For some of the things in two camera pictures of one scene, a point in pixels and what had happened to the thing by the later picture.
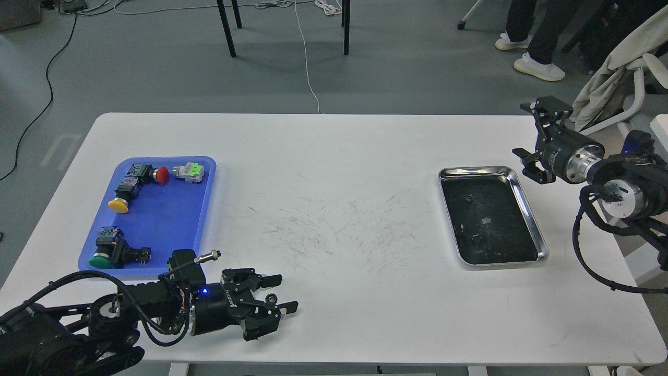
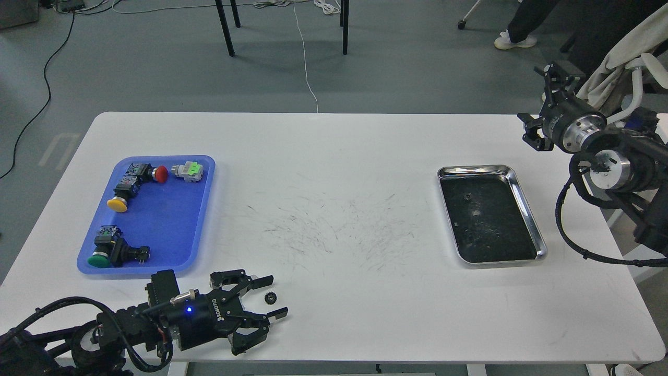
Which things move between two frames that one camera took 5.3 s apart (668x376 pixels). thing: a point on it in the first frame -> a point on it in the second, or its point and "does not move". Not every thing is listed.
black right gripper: (569, 154) -> (571, 124)
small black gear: (271, 299) does not move
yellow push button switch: (124, 191) does not move
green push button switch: (112, 250) does not move
